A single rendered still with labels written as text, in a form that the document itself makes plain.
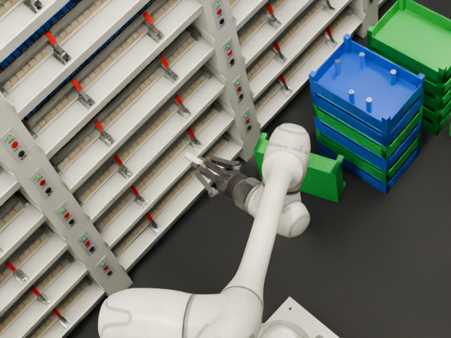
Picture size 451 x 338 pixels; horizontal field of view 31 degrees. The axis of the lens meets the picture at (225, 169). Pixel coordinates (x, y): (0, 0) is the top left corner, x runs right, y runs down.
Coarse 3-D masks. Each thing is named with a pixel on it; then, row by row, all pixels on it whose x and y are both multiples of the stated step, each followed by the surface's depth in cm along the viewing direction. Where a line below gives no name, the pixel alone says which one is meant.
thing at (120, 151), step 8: (200, 72) 259; (192, 80) 258; (200, 80) 259; (184, 88) 257; (168, 104) 255; (160, 112) 254; (152, 120) 253; (160, 120) 254; (144, 128) 252; (136, 136) 251; (128, 144) 250; (120, 152) 249; (128, 152) 250; (112, 160) 248; (104, 168) 247; (96, 176) 246; (88, 184) 245; (80, 192) 244
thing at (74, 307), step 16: (80, 288) 274; (96, 288) 274; (64, 304) 272; (80, 304) 272; (48, 320) 270; (64, 320) 268; (80, 320) 274; (32, 336) 268; (48, 336) 268; (64, 336) 272
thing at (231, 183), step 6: (222, 174) 225; (234, 174) 224; (240, 174) 221; (216, 180) 225; (228, 180) 220; (234, 180) 219; (240, 180) 219; (222, 186) 223; (228, 186) 220; (234, 186) 218; (222, 192) 222; (228, 192) 220; (234, 192) 219
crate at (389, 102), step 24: (360, 48) 265; (312, 72) 259; (360, 72) 265; (384, 72) 264; (408, 72) 256; (336, 96) 256; (360, 96) 261; (384, 96) 259; (408, 96) 258; (384, 120) 247
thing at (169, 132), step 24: (216, 72) 257; (216, 96) 262; (168, 120) 256; (192, 120) 258; (144, 144) 253; (168, 144) 256; (144, 168) 252; (96, 192) 247; (120, 192) 249; (96, 216) 246
